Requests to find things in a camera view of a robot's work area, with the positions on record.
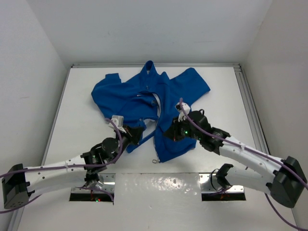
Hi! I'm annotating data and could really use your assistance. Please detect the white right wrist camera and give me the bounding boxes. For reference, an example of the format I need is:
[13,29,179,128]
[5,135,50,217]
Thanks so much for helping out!
[175,102,191,122]

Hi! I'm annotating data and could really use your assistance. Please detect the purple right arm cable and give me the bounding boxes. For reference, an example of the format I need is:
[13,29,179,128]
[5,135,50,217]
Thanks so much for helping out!
[179,97,308,231]

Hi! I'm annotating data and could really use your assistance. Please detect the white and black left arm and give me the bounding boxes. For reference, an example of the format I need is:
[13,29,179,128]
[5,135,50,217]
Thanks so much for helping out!
[0,126,144,212]

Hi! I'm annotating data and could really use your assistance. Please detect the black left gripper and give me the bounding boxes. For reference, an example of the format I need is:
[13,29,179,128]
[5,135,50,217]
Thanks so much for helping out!
[110,124,143,163]

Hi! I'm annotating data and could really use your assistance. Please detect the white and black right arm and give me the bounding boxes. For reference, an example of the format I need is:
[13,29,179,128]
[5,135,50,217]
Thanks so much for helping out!
[164,104,308,208]

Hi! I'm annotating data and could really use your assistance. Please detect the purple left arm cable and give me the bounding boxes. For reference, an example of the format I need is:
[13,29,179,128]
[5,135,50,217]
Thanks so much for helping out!
[0,117,124,215]

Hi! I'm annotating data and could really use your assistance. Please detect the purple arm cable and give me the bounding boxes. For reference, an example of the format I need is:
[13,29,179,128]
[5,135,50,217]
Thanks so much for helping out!
[0,117,124,215]
[179,97,308,231]

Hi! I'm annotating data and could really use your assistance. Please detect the blue zip-up jacket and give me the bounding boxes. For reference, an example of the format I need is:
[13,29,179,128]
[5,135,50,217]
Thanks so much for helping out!
[91,61,210,162]

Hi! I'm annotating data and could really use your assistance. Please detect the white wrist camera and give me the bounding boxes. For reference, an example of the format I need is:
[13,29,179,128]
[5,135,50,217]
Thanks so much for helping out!
[175,102,191,122]
[105,115,127,133]

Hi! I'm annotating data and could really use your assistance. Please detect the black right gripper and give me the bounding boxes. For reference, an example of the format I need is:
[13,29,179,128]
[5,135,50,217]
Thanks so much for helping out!
[163,116,201,142]

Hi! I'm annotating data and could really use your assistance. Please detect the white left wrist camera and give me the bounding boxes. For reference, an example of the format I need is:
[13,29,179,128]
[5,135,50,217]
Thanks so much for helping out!
[105,115,127,133]

